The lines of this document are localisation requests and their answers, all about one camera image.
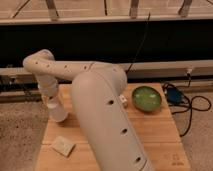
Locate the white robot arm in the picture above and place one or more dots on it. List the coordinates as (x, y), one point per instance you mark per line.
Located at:
(95, 94)

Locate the white plastic figurine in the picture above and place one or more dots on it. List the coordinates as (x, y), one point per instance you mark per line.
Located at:
(123, 100)

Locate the green bowl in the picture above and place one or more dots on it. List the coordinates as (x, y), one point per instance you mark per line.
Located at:
(146, 98)

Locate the blue power adapter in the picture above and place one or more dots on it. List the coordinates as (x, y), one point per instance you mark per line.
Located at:
(174, 96)

